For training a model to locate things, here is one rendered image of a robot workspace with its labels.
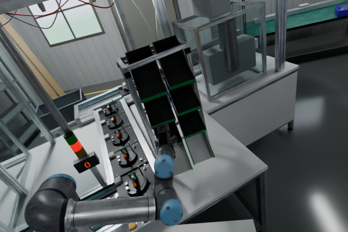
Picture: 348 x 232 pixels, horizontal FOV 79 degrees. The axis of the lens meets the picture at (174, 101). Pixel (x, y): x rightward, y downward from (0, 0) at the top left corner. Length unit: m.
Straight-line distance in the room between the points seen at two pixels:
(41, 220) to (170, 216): 0.37
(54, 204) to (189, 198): 0.80
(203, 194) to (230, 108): 0.97
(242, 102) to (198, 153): 0.95
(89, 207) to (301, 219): 1.86
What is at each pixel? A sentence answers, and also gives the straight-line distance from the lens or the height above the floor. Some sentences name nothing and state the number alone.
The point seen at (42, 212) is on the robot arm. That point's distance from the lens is 0.79.
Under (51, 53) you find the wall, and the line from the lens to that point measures 5.86.
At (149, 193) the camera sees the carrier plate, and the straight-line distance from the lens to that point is 1.32.
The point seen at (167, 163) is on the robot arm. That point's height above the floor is 1.41.
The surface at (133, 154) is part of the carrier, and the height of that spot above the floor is 0.99.
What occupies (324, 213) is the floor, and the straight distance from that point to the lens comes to 2.36.
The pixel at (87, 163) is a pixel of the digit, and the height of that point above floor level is 1.21.
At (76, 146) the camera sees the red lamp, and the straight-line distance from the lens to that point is 1.25.
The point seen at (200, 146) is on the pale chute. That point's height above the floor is 1.05.
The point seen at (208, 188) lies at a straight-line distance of 1.38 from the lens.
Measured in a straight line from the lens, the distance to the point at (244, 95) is 2.11.
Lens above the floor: 2.00
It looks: 32 degrees down
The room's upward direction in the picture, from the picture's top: 17 degrees counter-clockwise
